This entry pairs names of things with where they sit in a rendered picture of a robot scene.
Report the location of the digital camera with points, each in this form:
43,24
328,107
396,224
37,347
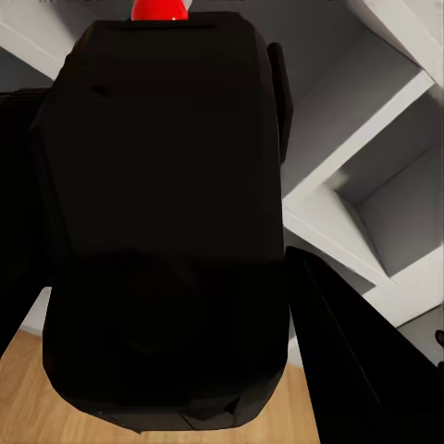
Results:
149,175

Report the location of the bookcase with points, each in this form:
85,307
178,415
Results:
396,231

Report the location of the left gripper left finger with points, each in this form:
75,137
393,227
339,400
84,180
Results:
23,275

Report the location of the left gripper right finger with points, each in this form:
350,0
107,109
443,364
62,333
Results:
368,384

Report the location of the desk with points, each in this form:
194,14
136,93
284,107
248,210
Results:
421,333

